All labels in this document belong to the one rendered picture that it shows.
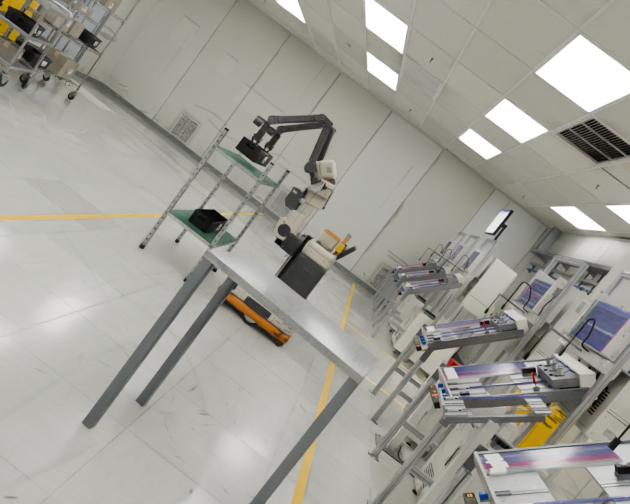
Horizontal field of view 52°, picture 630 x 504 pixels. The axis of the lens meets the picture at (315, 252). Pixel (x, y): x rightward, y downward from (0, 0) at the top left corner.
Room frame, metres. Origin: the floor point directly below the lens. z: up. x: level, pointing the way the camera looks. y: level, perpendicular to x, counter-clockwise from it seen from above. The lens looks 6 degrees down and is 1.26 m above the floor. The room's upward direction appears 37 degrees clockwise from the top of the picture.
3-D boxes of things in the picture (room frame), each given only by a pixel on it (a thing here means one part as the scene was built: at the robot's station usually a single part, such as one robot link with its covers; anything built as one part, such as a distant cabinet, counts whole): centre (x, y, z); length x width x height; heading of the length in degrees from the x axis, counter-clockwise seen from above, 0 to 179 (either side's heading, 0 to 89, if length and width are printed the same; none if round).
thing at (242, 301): (5.10, 0.08, 0.16); 0.67 x 0.64 x 0.25; 88
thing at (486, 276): (8.38, -1.84, 0.95); 1.36 x 0.82 x 1.90; 88
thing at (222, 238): (5.13, 0.83, 0.55); 0.91 x 0.46 x 1.10; 178
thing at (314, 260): (5.09, -0.01, 0.59); 0.55 x 0.34 x 0.83; 178
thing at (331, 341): (2.40, -0.08, 0.40); 0.70 x 0.45 x 0.80; 79
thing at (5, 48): (6.65, 3.84, 0.30); 0.30 x 0.23 x 0.18; 16
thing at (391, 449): (4.42, -1.26, 0.39); 0.24 x 0.24 x 0.78; 88
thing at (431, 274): (9.83, -1.89, 0.95); 1.37 x 0.82 x 1.90; 88
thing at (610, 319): (3.63, -1.57, 1.52); 0.51 x 0.13 x 0.27; 178
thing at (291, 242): (5.04, 0.25, 0.68); 0.28 x 0.27 x 0.25; 178
